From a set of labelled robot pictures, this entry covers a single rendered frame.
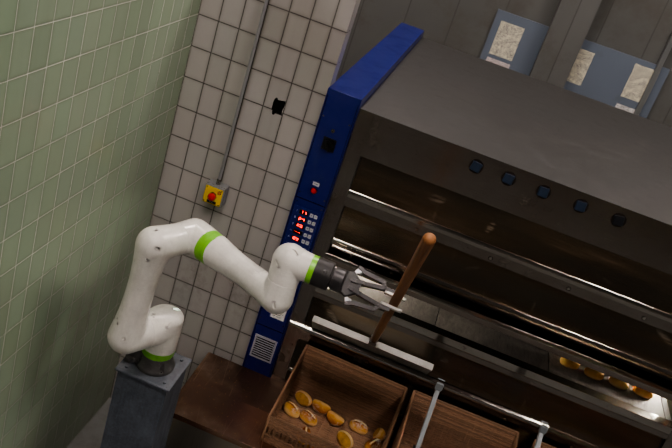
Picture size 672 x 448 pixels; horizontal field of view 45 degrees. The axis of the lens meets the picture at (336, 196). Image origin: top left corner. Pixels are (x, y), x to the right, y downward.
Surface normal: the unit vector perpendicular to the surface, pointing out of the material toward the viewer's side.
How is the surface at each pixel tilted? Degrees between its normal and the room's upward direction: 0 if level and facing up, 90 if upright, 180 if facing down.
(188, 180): 90
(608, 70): 90
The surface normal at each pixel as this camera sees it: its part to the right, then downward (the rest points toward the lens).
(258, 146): -0.24, 0.34
